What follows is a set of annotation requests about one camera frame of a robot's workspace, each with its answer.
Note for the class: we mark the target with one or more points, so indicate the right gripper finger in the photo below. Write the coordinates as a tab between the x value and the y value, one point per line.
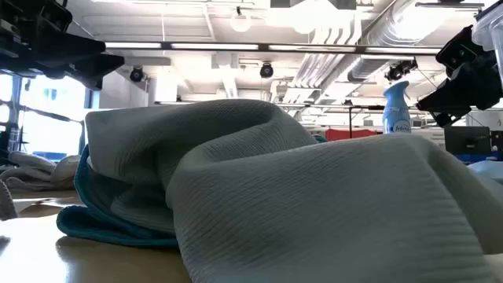
444	100
457	51

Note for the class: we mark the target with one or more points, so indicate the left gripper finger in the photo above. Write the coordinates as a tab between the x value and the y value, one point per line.
70	47
98	68

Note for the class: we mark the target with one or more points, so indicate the grey plush microfiber towel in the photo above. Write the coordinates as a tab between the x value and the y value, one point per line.
35	175

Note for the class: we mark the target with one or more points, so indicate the light blue towel teal trim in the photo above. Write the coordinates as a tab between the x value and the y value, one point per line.
314	204
320	138

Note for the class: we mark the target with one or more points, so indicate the clear plastic bin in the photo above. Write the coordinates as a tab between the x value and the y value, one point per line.
489	31

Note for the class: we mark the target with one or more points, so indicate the black computer monitor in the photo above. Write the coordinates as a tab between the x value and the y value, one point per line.
467	139

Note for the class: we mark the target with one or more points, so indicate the blue air freshener spray bottle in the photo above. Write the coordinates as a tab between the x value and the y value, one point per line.
396	114

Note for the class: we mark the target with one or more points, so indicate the black track spotlight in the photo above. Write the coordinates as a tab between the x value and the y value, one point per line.
399	70

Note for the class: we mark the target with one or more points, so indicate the red cloth curtain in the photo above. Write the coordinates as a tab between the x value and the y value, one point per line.
346	134

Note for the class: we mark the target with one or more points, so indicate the overhead light bar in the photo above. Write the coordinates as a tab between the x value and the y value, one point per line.
216	46

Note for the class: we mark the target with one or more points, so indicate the black round ceiling camera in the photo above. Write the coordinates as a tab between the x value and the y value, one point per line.
136	74
266	71

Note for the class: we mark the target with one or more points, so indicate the silver ventilation duct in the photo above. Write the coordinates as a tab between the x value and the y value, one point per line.
393	27

